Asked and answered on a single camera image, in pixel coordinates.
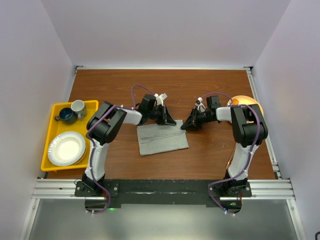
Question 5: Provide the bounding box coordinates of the copper metal spoon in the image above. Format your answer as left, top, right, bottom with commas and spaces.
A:
225, 146, 236, 170

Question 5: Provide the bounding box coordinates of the aluminium right frame rail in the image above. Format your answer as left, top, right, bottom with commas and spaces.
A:
243, 66, 283, 180

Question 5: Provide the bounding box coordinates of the aluminium frame rail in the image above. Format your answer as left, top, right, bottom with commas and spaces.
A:
31, 179, 295, 200
243, 66, 283, 180

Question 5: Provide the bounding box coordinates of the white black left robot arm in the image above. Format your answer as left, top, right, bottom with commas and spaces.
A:
81, 93, 177, 196

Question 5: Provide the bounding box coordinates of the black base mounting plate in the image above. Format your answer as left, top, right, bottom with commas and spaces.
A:
74, 179, 252, 210

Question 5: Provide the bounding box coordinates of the orange divided plate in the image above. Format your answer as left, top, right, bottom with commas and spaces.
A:
226, 95, 264, 115

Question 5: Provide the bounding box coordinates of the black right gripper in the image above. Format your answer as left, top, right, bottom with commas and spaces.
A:
181, 107, 213, 131

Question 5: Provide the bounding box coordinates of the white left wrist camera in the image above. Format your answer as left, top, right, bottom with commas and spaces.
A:
154, 93, 168, 106

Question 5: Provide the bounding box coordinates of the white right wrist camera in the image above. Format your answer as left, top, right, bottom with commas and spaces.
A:
195, 97, 206, 113

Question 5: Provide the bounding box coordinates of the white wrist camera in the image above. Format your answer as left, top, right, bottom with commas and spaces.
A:
195, 97, 206, 113
154, 93, 168, 106

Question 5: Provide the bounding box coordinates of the yellow plastic tray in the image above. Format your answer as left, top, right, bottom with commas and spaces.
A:
40, 100, 99, 172

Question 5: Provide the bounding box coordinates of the grey cloth napkin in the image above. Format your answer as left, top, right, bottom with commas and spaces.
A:
137, 119, 189, 156

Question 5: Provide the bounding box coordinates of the dark blue ceramic cup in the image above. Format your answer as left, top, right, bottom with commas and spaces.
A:
54, 107, 77, 125

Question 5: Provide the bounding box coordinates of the white ceramic plate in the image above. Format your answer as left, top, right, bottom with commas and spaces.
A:
47, 131, 86, 167

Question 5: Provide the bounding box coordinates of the grey ceramic mug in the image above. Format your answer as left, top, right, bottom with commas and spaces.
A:
71, 99, 87, 119

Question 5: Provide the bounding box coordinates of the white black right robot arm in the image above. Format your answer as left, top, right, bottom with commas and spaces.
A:
180, 95, 268, 197

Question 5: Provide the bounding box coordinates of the aluminium front frame rail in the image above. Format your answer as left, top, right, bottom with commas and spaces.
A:
31, 179, 295, 200

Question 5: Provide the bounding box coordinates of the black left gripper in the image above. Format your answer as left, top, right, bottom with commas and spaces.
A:
147, 104, 175, 126

